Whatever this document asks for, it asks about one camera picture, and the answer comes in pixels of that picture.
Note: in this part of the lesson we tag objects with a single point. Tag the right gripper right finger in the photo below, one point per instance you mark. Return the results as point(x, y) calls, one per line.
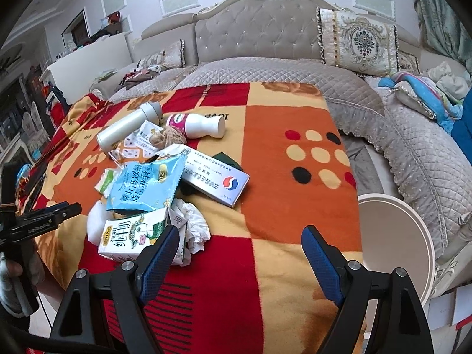
point(399, 325)

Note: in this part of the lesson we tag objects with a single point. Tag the blue folded cloth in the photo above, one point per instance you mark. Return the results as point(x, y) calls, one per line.
point(462, 129)

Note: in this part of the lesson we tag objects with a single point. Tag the white thermos bottle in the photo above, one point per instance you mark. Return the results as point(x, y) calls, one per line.
point(118, 131)

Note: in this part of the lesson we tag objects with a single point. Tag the small patterned cushion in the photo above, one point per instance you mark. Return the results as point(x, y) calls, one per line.
point(171, 57)

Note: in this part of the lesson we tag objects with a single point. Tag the embroidered cream cushion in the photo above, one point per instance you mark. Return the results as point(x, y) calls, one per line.
point(356, 43)

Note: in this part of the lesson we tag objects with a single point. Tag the orange white snack wrapper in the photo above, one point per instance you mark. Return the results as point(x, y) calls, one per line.
point(136, 146)

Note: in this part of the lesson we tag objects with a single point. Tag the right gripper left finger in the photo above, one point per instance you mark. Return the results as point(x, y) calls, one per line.
point(104, 313)

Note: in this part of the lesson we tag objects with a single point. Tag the grey tufted sofa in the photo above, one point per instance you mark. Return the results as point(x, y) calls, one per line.
point(393, 149)

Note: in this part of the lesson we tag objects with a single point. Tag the dark green paper piece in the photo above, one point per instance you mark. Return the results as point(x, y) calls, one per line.
point(222, 157)

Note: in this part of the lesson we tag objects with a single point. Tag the white milk carton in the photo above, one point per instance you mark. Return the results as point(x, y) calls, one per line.
point(124, 239)

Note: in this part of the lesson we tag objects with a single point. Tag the teal floral curtain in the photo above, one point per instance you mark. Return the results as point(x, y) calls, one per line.
point(442, 31)

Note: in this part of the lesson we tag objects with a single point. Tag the white cabinet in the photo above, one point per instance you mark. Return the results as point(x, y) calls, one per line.
point(75, 73)

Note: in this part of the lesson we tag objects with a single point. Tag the blue snack bag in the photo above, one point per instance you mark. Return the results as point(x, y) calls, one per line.
point(146, 187)

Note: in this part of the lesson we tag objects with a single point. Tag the small white pink-label bottle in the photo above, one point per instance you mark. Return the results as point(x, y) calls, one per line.
point(195, 126)

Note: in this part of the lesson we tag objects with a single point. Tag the crumpled white tissue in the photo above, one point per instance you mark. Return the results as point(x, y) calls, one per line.
point(197, 231)

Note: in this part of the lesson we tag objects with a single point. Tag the orange red patterned blanket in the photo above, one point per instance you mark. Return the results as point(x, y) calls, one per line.
point(251, 289)

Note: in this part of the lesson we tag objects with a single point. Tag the white medicine box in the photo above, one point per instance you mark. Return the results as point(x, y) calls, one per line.
point(212, 175)

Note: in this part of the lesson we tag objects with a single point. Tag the colorful striped blanket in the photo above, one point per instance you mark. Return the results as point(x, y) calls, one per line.
point(421, 94)

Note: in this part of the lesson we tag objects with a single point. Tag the pile of clothes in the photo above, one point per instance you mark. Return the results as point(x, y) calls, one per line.
point(138, 76)

